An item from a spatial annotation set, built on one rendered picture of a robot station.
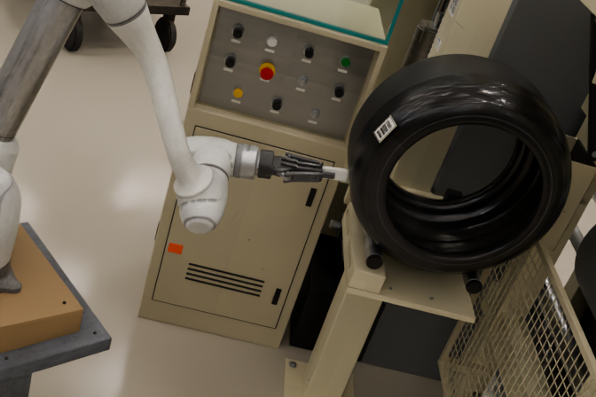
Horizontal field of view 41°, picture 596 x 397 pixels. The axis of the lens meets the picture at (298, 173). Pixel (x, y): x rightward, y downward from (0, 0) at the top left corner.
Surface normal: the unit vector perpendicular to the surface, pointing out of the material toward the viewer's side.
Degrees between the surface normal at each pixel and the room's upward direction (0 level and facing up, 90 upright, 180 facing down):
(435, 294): 0
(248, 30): 90
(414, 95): 47
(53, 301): 4
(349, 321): 90
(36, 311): 4
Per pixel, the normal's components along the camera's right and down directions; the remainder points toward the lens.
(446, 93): -0.18, -0.30
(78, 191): 0.28, -0.84
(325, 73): -0.02, 0.49
